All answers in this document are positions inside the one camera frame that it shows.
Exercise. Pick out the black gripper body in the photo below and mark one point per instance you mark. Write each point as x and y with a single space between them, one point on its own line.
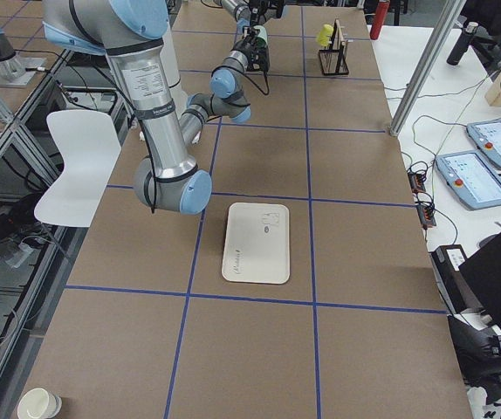
250 47
256 8

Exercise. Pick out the pale green plastic cup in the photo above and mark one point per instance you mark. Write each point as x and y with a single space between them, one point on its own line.
260 37

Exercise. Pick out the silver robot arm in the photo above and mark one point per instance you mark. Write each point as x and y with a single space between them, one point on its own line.
240 9
130 35

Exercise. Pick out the yellow plastic cup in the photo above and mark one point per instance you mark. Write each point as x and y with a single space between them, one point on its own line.
324 36

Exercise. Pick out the cream rabbit tray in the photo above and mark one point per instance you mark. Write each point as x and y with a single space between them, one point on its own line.
257 244

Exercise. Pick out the paper cup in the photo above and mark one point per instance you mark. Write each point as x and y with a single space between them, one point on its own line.
39 403

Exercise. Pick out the red cylinder bottle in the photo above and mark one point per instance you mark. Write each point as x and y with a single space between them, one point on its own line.
379 19

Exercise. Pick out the white chair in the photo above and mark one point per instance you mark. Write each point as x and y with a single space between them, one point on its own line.
89 146

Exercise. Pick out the black bottle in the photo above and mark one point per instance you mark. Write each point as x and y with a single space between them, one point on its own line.
463 42

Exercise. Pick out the teach pendant near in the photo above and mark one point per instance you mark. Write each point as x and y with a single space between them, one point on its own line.
474 181

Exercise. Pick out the teach pendant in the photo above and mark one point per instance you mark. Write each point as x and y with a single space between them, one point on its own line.
486 135
474 181

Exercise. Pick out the teach pendant far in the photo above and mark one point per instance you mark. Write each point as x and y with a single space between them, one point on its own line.
486 135

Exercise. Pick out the black box on desk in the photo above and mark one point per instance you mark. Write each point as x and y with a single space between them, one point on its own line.
457 294

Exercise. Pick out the black laptop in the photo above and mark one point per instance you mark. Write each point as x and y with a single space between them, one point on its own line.
499 279

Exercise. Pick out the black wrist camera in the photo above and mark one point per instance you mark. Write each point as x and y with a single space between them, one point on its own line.
259 60

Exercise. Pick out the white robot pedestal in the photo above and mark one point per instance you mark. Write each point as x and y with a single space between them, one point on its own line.
172 75

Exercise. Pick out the wooden rack handle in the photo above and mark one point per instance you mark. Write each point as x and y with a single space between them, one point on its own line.
338 39

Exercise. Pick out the black wire cup rack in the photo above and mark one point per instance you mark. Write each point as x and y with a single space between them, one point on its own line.
334 63

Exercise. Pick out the aluminium frame post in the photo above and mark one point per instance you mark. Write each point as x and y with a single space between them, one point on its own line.
430 53

